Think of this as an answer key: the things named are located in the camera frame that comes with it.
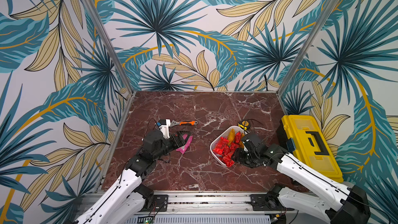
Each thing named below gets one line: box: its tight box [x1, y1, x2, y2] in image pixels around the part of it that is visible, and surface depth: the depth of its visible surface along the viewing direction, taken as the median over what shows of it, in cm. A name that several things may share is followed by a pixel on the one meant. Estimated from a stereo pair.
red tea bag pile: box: [212, 131, 241, 167], surface depth 86 cm
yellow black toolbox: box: [276, 114, 344, 183], surface depth 78 cm
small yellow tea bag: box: [227, 128, 236, 146], surface depth 90 cm
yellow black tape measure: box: [237, 120, 251, 132], surface depth 100 cm
